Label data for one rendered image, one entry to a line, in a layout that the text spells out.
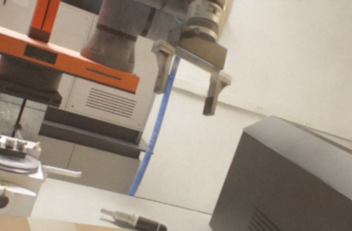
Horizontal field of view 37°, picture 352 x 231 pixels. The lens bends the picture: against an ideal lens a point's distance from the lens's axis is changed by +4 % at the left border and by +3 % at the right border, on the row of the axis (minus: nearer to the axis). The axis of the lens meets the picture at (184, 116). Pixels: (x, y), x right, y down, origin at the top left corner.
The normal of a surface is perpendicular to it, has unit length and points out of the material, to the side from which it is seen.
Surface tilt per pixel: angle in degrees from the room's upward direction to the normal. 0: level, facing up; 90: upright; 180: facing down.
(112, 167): 90
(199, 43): 67
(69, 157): 90
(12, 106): 90
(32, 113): 90
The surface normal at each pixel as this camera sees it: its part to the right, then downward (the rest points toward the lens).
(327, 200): -0.90, -0.27
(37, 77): 0.50, 0.29
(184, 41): 0.61, -0.10
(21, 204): 0.32, 0.24
